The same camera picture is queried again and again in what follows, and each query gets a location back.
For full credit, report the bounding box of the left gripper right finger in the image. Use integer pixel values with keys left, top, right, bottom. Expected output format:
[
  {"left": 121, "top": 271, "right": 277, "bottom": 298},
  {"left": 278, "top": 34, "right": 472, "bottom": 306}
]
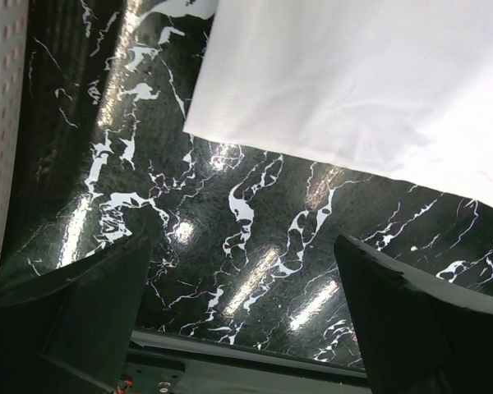
[{"left": 334, "top": 236, "right": 493, "bottom": 393}]

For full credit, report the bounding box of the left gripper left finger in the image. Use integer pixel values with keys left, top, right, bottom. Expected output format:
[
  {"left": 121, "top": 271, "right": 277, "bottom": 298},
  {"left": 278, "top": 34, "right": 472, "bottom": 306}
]
[{"left": 0, "top": 234, "right": 152, "bottom": 393}]

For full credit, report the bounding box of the white daisy t-shirt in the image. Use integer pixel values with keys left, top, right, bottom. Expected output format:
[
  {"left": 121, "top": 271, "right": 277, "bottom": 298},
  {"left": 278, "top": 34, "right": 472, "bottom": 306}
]
[{"left": 184, "top": 1, "right": 493, "bottom": 207}]

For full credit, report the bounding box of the white perforated laundry basket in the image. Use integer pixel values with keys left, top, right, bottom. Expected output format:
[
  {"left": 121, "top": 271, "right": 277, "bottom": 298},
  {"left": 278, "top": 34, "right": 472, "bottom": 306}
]
[{"left": 0, "top": 0, "right": 30, "bottom": 295}]

